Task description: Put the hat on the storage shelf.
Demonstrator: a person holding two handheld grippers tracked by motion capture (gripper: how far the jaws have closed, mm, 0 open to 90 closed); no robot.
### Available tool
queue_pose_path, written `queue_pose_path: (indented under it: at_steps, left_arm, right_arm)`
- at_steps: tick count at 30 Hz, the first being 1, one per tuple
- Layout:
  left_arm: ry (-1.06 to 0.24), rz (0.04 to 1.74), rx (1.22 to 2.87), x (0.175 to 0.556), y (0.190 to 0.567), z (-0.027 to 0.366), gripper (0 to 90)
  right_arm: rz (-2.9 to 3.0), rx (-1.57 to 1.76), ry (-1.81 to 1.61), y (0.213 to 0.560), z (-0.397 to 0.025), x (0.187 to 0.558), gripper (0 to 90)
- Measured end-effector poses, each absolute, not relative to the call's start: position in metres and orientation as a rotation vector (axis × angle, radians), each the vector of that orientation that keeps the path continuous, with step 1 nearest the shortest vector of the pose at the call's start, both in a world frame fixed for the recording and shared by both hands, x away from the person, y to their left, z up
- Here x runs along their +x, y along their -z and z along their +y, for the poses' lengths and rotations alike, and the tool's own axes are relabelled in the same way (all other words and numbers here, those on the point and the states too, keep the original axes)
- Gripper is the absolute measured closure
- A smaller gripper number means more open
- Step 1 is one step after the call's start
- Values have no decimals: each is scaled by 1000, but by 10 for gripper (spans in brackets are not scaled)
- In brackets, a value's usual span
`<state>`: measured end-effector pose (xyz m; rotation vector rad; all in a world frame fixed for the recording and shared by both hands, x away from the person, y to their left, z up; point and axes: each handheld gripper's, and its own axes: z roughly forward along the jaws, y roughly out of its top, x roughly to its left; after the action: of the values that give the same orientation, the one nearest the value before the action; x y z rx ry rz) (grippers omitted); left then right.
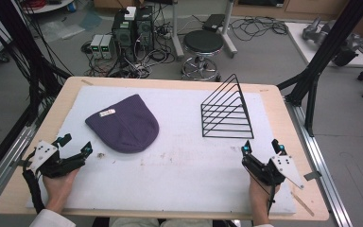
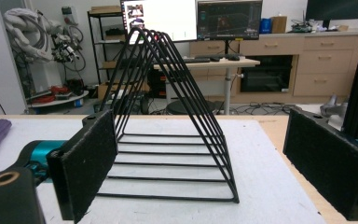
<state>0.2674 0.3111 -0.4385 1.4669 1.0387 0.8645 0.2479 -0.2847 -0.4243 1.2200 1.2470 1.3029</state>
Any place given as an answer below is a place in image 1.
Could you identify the grey tape piece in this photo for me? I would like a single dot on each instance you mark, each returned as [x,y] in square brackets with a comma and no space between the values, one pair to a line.
[312,176]

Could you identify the white floor board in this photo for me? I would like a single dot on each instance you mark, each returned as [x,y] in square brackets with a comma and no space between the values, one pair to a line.
[302,47]

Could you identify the white table mat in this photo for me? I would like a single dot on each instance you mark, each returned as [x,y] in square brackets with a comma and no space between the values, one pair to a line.
[182,170]

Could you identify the black metal frame stand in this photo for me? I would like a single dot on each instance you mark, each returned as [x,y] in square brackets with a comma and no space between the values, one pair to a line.
[327,50]
[34,63]

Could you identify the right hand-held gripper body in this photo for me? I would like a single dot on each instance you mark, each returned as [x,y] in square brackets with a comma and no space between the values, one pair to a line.
[285,167]

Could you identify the white stand leg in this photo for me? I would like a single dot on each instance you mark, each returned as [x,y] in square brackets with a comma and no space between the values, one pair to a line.
[177,34]
[229,34]

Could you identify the thin wooden strip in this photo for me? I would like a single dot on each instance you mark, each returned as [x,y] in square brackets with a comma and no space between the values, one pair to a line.
[302,204]

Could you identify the black computer tower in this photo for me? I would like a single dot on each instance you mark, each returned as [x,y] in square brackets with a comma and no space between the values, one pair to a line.
[145,28]
[123,34]

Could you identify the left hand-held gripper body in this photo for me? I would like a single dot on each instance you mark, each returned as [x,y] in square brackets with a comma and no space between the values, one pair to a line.
[45,157]

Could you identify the black flat box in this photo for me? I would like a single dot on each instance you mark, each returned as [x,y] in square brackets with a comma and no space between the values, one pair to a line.
[213,22]

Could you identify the purple knit beanie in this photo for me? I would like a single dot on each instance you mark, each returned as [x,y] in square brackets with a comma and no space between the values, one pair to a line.
[126,126]

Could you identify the person's right hand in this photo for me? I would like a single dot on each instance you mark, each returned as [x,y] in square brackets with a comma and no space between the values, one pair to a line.
[258,197]

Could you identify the white box on tower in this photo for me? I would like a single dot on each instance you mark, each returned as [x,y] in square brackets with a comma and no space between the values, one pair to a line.
[130,13]

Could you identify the person's lap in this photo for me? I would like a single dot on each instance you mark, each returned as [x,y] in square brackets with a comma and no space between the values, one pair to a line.
[160,222]

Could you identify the aluminium rail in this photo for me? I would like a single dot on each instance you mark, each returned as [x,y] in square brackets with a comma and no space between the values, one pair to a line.
[9,157]
[324,167]

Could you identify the black round stool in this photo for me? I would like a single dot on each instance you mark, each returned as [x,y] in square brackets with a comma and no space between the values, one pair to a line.
[203,42]

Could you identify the clear plastic sheet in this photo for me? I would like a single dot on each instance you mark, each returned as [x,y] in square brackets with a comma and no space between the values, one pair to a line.
[61,30]

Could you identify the grey power supply unit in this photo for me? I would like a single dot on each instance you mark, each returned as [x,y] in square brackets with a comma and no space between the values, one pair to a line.
[107,47]
[96,46]

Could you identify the person's left hand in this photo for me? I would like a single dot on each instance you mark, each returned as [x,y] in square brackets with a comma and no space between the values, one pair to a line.
[59,189]

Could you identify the white round table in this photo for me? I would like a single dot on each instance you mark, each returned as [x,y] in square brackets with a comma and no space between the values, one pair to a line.
[48,6]

